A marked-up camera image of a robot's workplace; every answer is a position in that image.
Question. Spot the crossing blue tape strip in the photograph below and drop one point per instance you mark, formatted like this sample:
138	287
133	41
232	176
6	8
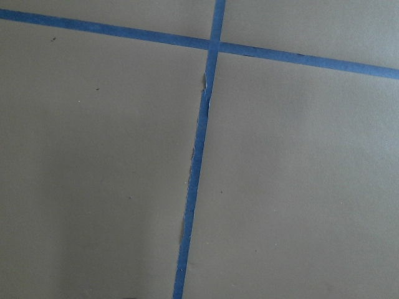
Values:
198	148

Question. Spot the long blue tape strip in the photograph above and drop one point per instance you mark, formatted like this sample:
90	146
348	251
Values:
197	43

